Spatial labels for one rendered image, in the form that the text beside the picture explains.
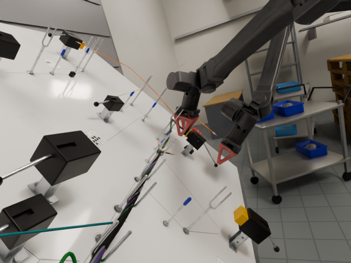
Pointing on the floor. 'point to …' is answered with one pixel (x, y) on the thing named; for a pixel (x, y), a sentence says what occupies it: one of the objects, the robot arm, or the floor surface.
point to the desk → (215, 118)
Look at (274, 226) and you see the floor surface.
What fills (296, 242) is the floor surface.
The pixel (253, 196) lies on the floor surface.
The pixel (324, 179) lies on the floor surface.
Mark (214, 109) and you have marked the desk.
